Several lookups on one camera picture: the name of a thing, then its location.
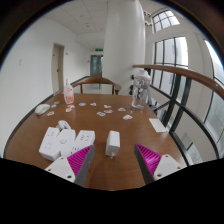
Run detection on wooden-topped black metal railing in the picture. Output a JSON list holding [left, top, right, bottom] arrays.
[[129, 64, 224, 166]]

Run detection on beige side door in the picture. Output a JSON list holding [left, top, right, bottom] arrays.
[[51, 42, 66, 95]]

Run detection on white squeeze bottle orange label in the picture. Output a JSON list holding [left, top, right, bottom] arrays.
[[63, 78, 75, 105]]

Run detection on tall black-framed window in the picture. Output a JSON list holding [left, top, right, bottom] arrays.
[[152, 36, 189, 96]]

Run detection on glazed double door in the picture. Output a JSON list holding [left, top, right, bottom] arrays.
[[90, 54, 104, 78]]

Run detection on wooden chair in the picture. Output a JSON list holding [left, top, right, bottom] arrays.
[[71, 76, 122, 96]]

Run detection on white paper card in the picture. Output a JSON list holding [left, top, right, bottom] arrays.
[[148, 117, 168, 133]]

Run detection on small high window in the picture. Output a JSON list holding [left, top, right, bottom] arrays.
[[151, 9, 181, 33]]

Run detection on white power strip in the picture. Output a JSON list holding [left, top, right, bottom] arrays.
[[38, 126, 96, 162]]

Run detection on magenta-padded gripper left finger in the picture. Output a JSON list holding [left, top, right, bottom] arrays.
[[44, 144, 96, 187]]

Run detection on white computer mouse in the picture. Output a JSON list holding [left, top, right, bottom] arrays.
[[34, 103, 51, 116]]

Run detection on white block charger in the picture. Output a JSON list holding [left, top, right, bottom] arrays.
[[105, 130, 121, 158]]

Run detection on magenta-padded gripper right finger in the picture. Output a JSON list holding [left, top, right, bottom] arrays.
[[133, 143, 187, 185]]

